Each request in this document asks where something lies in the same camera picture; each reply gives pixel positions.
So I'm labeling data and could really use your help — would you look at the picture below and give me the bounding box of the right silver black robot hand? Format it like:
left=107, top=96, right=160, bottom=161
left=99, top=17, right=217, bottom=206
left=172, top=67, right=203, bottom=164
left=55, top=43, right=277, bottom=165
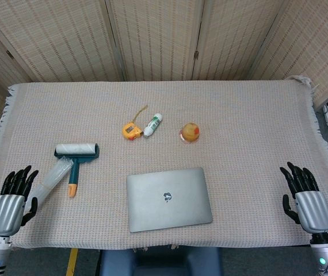
left=279, top=162, right=328, bottom=234

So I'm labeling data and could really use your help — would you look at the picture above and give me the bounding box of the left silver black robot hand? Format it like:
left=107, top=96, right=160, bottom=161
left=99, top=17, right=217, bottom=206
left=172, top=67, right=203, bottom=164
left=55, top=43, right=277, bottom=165
left=0, top=165, right=40, bottom=237

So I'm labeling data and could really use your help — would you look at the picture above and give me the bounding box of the silver laptop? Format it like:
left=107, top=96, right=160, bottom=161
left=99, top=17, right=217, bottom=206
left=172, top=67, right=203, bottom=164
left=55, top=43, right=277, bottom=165
left=126, top=167, right=213, bottom=233

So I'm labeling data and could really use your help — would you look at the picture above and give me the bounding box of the clear plastic roller cover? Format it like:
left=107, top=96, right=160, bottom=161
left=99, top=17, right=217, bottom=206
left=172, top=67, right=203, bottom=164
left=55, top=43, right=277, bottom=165
left=30, top=156, right=75, bottom=208

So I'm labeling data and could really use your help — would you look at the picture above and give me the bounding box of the woven folding screen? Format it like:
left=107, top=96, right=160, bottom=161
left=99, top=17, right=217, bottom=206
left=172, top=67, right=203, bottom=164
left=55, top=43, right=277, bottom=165
left=0, top=0, right=328, bottom=160

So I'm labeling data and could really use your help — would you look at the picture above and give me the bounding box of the beige waffle weave tablecloth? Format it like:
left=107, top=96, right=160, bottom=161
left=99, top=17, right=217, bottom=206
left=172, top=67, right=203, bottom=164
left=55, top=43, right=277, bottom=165
left=0, top=75, right=328, bottom=251

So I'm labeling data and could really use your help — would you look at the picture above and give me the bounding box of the teal lint roller orange tip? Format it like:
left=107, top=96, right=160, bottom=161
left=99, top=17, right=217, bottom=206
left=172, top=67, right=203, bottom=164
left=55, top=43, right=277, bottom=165
left=54, top=142, right=100, bottom=198

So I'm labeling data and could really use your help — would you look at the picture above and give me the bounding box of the yellow red fruit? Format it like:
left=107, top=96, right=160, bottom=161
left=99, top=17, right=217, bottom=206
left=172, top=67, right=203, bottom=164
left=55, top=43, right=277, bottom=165
left=178, top=121, right=201, bottom=144

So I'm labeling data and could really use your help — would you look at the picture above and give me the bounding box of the yellow tape measure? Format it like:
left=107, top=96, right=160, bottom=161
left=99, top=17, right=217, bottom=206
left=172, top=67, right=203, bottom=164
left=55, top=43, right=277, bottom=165
left=122, top=105, right=149, bottom=141

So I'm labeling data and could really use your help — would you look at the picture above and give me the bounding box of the white green tube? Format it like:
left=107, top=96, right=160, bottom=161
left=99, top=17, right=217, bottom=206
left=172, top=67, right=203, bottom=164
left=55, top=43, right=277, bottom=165
left=143, top=113, right=163, bottom=137

